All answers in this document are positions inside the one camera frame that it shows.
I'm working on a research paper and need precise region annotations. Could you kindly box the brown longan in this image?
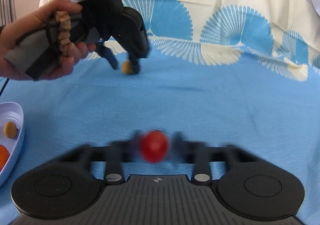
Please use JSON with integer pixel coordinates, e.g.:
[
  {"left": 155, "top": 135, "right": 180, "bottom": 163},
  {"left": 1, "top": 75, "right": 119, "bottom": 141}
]
[{"left": 121, "top": 61, "right": 133, "bottom": 75}]

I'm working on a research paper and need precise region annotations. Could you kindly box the red cherry tomato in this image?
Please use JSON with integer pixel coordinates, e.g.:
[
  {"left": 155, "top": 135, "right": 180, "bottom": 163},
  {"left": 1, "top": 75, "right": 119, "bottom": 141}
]
[{"left": 139, "top": 130, "right": 169, "bottom": 163}]

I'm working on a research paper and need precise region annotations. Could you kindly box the person's left hand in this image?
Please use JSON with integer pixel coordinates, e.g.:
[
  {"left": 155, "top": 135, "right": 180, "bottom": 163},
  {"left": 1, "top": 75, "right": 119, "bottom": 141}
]
[{"left": 1, "top": 0, "right": 96, "bottom": 81}]

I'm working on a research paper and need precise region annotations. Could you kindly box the blue fan-pattern bed sheet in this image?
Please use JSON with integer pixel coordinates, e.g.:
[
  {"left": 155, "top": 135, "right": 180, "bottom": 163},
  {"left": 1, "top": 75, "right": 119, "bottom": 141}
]
[{"left": 1, "top": 0, "right": 319, "bottom": 224}]

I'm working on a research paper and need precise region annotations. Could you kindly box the brown longan plate top right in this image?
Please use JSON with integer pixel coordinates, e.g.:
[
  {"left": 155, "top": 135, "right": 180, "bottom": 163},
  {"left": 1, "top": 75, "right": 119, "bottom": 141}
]
[{"left": 3, "top": 121, "right": 18, "bottom": 139}]

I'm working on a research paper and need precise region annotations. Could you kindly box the light blue plate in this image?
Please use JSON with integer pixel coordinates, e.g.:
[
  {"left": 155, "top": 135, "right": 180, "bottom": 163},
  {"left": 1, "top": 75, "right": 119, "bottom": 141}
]
[{"left": 1, "top": 102, "right": 25, "bottom": 185}]

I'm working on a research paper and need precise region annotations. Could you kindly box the orange top of plate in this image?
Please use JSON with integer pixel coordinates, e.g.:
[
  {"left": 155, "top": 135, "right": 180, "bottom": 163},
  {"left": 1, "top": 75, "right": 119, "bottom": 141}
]
[{"left": 0, "top": 145, "right": 10, "bottom": 171}]

